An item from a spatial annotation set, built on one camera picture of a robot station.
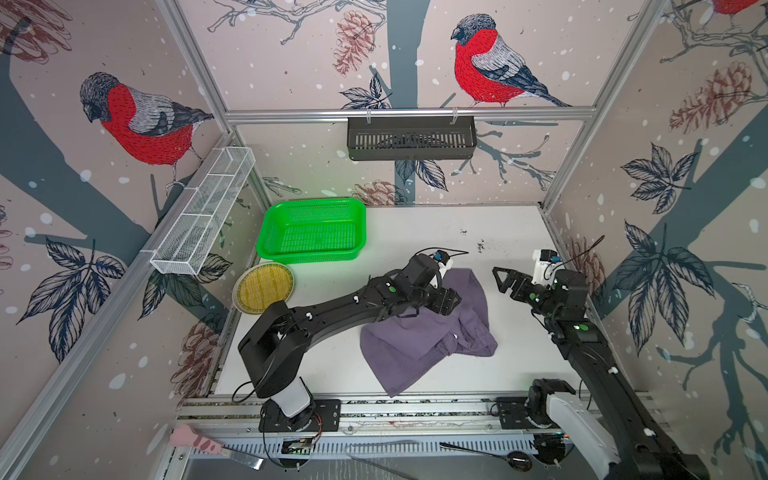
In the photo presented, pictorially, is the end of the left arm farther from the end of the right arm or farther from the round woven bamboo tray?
the round woven bamboo tray

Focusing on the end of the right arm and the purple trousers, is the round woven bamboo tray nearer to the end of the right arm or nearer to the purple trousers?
the purple trousers

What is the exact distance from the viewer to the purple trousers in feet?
2.66

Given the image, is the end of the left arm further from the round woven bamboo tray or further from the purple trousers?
the round woven bamboo tray

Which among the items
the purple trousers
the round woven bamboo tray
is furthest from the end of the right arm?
the round woven bamboo tray
